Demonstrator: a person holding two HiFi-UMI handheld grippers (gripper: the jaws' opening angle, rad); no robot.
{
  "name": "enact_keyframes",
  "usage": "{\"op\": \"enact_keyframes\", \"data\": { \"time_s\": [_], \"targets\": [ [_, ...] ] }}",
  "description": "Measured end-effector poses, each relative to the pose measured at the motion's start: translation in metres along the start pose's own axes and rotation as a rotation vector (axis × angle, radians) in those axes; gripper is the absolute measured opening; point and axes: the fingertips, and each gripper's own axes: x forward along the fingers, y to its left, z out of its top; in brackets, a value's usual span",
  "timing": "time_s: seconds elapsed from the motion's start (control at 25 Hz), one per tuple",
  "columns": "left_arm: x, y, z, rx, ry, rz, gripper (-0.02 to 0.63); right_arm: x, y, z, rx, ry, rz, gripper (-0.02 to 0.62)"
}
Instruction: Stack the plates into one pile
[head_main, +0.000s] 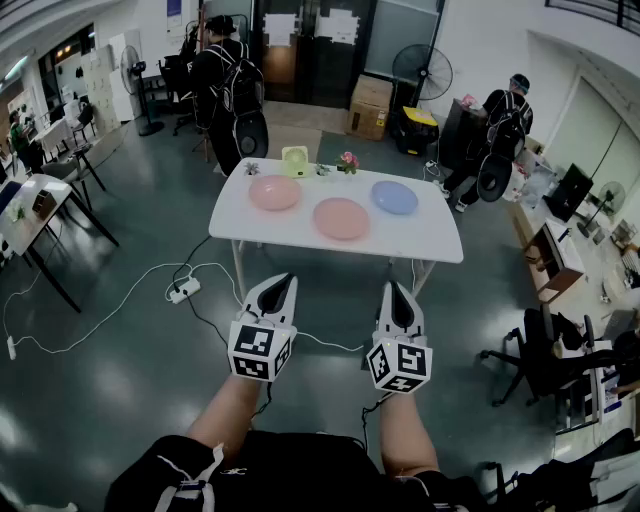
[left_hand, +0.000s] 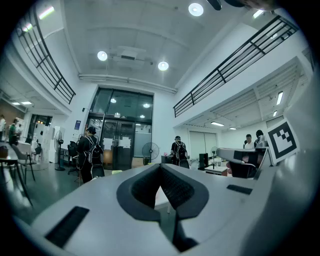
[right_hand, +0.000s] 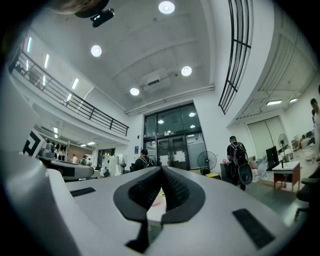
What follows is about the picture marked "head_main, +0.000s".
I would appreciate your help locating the yellow-green desk fan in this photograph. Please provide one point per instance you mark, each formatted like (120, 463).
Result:
(295, 161)

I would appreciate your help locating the white table with black legs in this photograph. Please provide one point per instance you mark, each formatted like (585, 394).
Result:
(30, 232)

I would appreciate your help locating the black flat box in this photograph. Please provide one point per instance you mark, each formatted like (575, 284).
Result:
(570, 192)

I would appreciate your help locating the white table leg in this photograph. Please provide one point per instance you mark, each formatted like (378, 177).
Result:
(239, 270)
(424, 277)

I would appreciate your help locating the blue plate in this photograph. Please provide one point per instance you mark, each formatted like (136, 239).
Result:
(394, 197)

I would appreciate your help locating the salmon pink plate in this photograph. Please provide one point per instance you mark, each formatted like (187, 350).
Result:
(341, 219)

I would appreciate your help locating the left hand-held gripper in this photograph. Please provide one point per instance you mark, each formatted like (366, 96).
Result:
(260, 345)

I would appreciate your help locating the light pink plate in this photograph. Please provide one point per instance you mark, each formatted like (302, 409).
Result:
(275, 192)

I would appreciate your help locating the potted pink flowers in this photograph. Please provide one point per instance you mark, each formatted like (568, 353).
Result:
(347, 162)

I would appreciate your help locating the person's left forearm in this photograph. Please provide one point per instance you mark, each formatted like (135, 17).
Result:
(225, 415)

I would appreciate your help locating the grey chair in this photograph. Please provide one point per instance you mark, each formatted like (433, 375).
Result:
(67, 170)

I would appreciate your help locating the black double door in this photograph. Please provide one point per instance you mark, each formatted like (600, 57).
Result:
(300, 75)

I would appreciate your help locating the white plastic bag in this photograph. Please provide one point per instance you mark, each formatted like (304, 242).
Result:
(520, 185)

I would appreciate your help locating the white flower bunch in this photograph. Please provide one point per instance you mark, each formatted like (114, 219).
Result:
(16, 211)

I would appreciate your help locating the wooden side cabinet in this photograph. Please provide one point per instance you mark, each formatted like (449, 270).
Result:
(555, 285)

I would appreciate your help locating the person's black clothing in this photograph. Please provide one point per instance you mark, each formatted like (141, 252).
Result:
(300, 475)

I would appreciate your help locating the yellow and black machine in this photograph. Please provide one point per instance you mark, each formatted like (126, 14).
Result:
(417, 132)

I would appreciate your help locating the small wooden box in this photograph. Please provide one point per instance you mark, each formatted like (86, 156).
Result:
(44, 205)

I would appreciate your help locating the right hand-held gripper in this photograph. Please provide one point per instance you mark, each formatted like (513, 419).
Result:
(400, 365)

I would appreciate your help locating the small black floor fan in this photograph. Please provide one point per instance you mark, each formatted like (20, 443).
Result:
(612, 195)

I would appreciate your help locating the person's right forearm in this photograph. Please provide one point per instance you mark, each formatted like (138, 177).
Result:
(407, 435)

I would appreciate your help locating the black cabinet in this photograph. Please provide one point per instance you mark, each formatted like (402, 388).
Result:
(457, 130)

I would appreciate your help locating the beige rug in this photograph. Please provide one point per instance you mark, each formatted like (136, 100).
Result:
(295, 145)
(310, 115)

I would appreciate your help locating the small pink succulent plant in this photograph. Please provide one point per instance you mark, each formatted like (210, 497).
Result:
(251, 168)

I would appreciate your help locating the white power strip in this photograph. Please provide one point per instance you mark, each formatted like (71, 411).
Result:
(184, 291)
(432, 167)

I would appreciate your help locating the white locker cabinet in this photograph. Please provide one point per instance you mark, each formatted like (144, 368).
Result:
(102, 85)

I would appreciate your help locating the cardboard box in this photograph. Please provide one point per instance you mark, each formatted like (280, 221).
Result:
(370, 107)

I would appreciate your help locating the black office chair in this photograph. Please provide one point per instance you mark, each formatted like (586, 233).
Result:
(545, 360)

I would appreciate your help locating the small green succulent plant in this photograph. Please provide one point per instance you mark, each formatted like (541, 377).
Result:
(323, 170)

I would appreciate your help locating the white floor fan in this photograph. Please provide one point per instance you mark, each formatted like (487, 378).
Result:
(137, 67)

